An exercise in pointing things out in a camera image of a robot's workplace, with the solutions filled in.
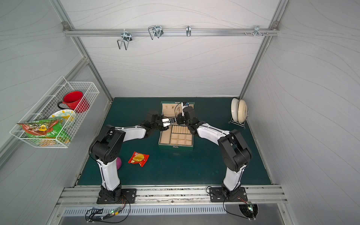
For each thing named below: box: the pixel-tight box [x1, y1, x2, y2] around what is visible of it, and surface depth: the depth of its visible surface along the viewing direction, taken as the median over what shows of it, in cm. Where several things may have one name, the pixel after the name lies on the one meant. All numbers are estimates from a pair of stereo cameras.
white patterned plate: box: [47, 109, 76, 127], surface depth 67 cm
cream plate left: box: [231, 97, 240, 123], surface depth 95 cm
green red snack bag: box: [16, 119, 64, 139], surface depth 55 cm
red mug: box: [57, 90, 90, 113], surface depth 68 cm
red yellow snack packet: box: [127, 151, 150, 168], surface depth 87 cm
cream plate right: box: [237, 99, 248, 124], surface depth 95 cm
